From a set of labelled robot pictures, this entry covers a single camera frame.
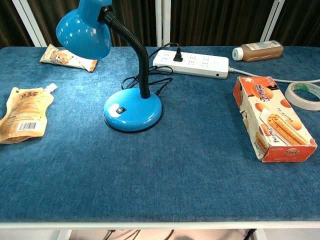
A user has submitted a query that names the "blue gooseneck desk lamp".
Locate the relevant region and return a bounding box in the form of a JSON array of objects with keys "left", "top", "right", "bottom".
[{"left": 55, "top": 0, "right": 163, "bottom": 133}]

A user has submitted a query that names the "blue fabric table cloth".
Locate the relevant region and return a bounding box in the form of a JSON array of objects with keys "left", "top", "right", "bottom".
[{"left": 0, "top": 45, "right": 320, "bottom": 223}]

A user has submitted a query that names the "white power strip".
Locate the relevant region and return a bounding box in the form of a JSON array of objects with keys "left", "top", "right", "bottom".
[{"left": 152, "top": 49, "right": 230, "bottom": 80}]

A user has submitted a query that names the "dark brown curtain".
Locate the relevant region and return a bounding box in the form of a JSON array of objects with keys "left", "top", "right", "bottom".
[{"left": 0, "top": 0, "right": 320, "bottom": 50}]

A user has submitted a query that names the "orange egg roll snack box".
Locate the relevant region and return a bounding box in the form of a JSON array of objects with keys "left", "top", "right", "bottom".
[{"left": 233, "top": 75, "right": 318, "bottom": 163}]

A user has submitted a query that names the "cream orange snack wrapper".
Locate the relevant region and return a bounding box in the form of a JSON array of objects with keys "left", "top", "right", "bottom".
[{"left": 39, "top": 43, "right": 98, "bottom": 73}]

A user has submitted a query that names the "brown drink bottle white cap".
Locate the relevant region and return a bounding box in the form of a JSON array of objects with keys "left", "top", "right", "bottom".
[{"left": 231, "top": 40, "right": 285, "bottom": 63}]

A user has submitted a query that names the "white tape roll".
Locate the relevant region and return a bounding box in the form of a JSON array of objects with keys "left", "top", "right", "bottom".
[{"left": 284, "top": 82, "right": 320, "bottom": 111}]

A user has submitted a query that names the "beige spouted drink pouch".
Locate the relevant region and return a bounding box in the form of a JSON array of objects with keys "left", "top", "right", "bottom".
[{"left": 0, "top": 83, "right": 58, "bottom": 145}]

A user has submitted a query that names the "black power plug with cable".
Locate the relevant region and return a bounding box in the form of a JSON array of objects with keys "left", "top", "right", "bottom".
[{"left": 121, "top": 42, "right": 183, "bottom": 96}]

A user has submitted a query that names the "white metal frame post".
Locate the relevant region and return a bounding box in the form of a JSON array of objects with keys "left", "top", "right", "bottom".
[
  {"left": 154, "top": 0, "right": 172, "bottom": 47},
  {"left": 11, "top": 0, "right": 48, "bottom": 48},
  {"left": 259, "top": 0, "right": 285, "bottom": 43}
]

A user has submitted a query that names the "white power strip cable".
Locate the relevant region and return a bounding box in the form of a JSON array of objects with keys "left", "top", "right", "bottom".
[{"left": 227, "top": 66, "right": 320, "bottom": 84}]

